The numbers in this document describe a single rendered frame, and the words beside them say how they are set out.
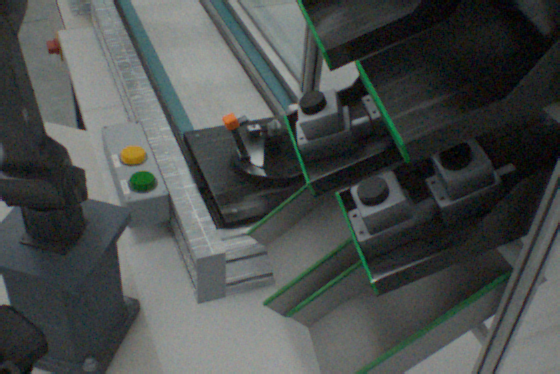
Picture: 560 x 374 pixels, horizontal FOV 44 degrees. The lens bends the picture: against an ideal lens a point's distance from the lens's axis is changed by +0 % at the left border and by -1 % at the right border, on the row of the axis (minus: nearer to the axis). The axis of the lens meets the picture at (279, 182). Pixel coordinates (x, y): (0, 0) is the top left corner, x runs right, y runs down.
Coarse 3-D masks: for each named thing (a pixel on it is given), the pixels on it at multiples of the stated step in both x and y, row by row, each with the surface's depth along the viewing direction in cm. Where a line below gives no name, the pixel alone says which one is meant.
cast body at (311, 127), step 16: (304, 96) 78; (320, 96) 77; (336, 96) 78; (304, 112) 77; (320, 112) 76; (336, 112) 76; (304, 128) 77; (320, 128) 77; (336, 128) 77; (352, 128) 78; (368, 128) 79; (304, 144) 79; (320, 144) 79; (336, 144) 79; (352, 144) 79
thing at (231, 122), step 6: (228, 120) 107; (234, 120) 107; (240, 120) 109; (246, 120) 109; (228, 126) 108; (234, 126) 108; (234, 132) 109; (234, 138) 110; (240, 138) 110; (240, 144) 111; (240, 150) 112; (246, 150) 112
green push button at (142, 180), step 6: (132, 174) 112; (138, 174) 111; (144, 174) 112; (150, 174) 112; (132, 180) 110; (138, 180) 110; (144, 180) 110; (150, 180) 110; (132, 186) 110; (138, 186) 110; (144, 186) 110; (150, 186) 110
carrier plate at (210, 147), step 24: (264, 120) 125; (192, 144) 119; (216, 144) 119; (216, 168) 114; (216, 192) 110; (240, 192) 110; (264, 192) 110; (288, 192) 111; (240, 216) 106; (264, 216) 107
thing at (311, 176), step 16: (352, 96) 85; (352, 112) 84; (288, 128) 83; (368, 144) 79; (384, 144) 78; (304, 160) 81; (320, 160) 80; (336, 160) 79; (352, 160) 78; (368, 160) 75; (384, 160) 76; (400, 160) 76; (320, 176) 75; (336, 176) 76; (352, 176) 76; (320, 192) 77
